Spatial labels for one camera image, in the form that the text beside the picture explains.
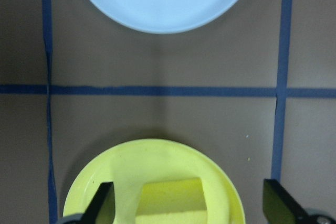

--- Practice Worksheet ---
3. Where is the yellow foam block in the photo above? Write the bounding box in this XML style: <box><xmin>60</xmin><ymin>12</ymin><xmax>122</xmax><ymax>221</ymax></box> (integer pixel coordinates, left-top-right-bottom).
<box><xmin>134</xmin><ymin>178</ymin><xmax>208</xmax><ymax>224</ymax></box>

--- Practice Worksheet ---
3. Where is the yellow round plate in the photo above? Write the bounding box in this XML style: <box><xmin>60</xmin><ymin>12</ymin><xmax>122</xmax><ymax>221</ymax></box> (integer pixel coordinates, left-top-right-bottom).
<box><xmin>62</xmin><ymin>139</ymin><xmax>246</xmax><ymax>224</ymax></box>

